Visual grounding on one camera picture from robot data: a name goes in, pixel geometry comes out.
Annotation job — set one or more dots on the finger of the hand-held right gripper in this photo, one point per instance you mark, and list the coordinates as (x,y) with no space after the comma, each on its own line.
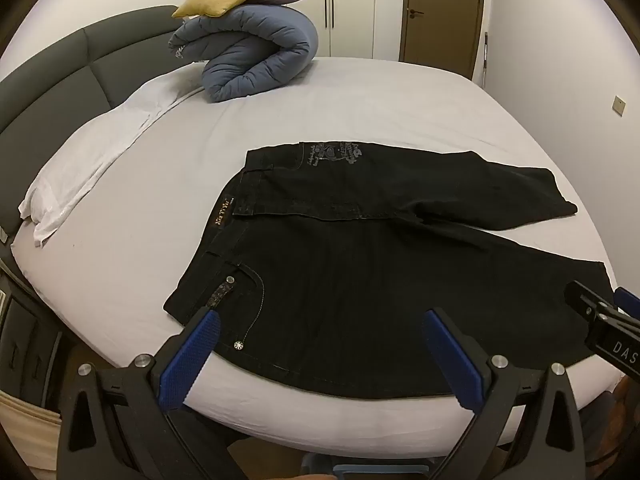
(587,297)
(629,302)

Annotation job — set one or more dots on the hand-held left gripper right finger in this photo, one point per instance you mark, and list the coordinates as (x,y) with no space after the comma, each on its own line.
(450,360)

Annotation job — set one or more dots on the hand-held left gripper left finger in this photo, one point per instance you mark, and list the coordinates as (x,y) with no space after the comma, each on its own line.
(190,355)

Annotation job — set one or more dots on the black pants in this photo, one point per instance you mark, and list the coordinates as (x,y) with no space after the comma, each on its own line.
(350,270)

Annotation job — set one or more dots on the dark bedside cabinet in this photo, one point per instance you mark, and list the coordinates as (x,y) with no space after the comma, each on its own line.
(25,340)

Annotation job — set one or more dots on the bed with white sheet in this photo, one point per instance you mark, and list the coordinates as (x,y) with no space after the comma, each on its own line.
(200,160)

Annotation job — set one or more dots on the white pillow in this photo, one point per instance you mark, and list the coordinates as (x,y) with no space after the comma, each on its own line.
(100,150)

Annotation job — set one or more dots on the brown door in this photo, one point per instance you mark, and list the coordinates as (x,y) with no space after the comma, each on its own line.
(440,35)

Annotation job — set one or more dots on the grey padded headboard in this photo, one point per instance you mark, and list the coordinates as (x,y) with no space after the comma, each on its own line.
(50,75)

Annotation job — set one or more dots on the rolled blue duvet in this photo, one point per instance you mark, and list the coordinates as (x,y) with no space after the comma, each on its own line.
(260,45)

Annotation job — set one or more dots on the white wardrobe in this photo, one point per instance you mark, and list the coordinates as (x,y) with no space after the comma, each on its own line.
(350,10)

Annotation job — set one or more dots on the wall light switch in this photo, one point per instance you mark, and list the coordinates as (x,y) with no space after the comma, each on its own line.
(619,105)

